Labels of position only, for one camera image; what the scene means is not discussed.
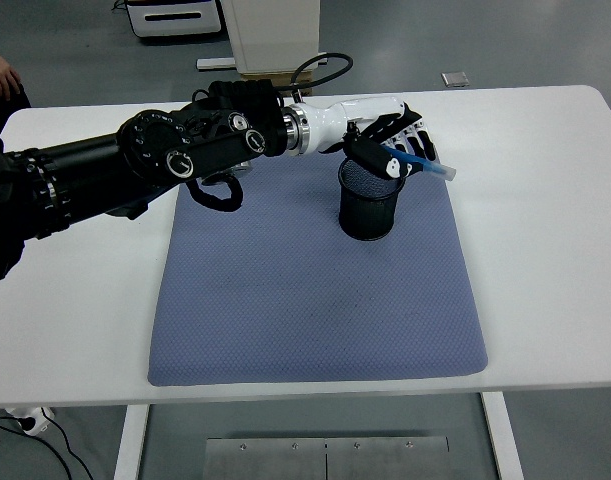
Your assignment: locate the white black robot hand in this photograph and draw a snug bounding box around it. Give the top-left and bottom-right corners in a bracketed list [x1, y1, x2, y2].
[304, 96, 439, 180]

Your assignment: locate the blue marker with clear cap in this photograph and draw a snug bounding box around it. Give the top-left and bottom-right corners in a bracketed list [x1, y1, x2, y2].
[384, 145, 458, 180]

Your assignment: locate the black mesh pen holder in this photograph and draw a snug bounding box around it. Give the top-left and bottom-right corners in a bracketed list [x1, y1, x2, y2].
[337, 158, 406, 242]

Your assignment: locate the person's hand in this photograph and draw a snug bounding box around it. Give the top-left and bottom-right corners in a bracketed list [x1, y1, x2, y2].
[0, 45, 23, 104]

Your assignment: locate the brown cardboard box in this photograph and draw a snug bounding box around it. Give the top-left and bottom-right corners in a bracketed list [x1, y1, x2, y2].
[238, 71, 314, 97]

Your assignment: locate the tall white cabinet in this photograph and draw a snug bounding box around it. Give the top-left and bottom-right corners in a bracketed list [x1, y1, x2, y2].
[223, 0, 322, 75]

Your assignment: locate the white base bar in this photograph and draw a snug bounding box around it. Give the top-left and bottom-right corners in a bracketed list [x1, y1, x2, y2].
[195, 52, 329, 71]

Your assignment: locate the blue-grey textured mat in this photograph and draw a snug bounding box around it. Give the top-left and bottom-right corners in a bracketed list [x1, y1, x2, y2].
[147, 127, 489, 387]

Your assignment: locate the white box with black slot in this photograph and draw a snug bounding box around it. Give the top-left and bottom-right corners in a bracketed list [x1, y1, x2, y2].
[124, 0, 224, 39]

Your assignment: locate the person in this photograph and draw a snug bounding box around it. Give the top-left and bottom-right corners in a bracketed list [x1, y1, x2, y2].
[0, 82, 32, 137]

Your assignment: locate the white table leg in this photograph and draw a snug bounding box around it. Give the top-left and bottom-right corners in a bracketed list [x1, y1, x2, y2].
[479, 391, 524, 480]
[112, 403, 150, 480]

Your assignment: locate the white power strip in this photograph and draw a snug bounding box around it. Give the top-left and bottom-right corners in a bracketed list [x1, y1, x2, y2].
[4, 405, 55, 435]

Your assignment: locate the black floor cable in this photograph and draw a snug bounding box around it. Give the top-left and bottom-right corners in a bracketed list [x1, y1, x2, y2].
[0, 409, 94, 480]

